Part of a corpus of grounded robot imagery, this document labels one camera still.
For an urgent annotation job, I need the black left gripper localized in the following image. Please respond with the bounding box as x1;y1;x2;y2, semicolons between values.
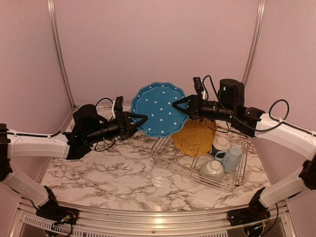
85;110;148;145

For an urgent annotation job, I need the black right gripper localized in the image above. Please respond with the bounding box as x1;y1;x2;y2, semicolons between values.
173;92;236;121

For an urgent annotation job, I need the blue polka dot plate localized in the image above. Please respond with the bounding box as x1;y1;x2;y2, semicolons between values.
130;82;189;137

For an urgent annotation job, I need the yellow polka dot plate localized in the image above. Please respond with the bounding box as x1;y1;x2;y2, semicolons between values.
171;119;215;157
204;118;218;137

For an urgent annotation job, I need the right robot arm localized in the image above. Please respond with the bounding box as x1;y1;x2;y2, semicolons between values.
172;77;316;221

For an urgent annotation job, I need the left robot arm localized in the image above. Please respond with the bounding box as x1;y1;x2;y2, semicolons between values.
0;104;148;220

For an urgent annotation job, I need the dark teal mug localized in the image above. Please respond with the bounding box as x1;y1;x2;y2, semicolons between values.
209;136;231;157

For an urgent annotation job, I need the pale green bowl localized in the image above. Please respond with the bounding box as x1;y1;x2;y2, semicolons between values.
199;160;224;180

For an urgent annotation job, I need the light blue mug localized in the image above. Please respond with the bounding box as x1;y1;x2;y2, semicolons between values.
215;145;243;173

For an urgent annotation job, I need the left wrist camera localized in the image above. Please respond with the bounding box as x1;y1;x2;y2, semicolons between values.
111;96;123;119

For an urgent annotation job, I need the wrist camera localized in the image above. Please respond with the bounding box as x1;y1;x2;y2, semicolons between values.
111;96;123;119
193;77;208;100

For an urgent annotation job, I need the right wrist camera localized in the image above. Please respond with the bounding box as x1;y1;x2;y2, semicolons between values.
193;77;208;100

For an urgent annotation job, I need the metal wire dish rack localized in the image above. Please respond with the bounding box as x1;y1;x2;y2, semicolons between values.
151;121;250;192

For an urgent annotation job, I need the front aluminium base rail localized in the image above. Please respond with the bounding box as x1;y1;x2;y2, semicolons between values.
14;197;297;237

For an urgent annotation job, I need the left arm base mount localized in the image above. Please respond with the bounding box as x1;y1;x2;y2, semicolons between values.
36;206;79;225

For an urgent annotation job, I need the right aluminium frame post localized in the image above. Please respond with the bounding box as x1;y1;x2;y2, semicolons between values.
242;0;266;87

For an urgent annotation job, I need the aluminium frame post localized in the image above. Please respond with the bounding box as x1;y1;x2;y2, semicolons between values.
242;0;266;87
47;0;76;110

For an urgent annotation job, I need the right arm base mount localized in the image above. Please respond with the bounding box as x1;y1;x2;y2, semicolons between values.
226;206;271;226

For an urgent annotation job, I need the left aluminium frame post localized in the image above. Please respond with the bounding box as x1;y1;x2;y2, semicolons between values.
47;0;76;110

